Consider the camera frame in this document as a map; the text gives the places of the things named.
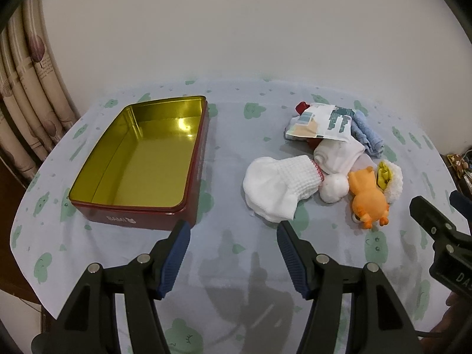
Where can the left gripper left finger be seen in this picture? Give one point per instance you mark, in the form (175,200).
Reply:
(87,322)

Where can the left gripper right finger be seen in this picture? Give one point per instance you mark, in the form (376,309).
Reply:
(378,321)

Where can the orange rubber duck toy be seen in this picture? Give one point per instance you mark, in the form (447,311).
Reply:
(369,204)

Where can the white pompom ball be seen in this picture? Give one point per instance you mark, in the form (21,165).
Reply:
(334,188)

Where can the white and yellow plush toy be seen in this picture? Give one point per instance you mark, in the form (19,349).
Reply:
(390,180)

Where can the white knitted sock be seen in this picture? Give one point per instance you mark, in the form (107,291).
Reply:
(273,188)

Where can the blue towel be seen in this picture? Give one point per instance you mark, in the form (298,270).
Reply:
(363,133)

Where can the green and white tissue pack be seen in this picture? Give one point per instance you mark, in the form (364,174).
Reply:
(321,121)

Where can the red and black fabric scrunchie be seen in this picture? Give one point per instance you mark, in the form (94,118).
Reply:
(301,107)

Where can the person's right hand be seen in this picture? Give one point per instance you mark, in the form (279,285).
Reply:
(453,333)

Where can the cluttered side shelf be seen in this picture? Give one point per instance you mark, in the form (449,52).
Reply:
(460,172)

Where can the cloud-print tablecloth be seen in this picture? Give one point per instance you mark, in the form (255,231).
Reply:
(233,293)

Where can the red and gold tin box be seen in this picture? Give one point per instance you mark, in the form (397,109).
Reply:
(145,170)

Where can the beige patterned curtain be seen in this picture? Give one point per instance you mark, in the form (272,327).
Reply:
(35,110)

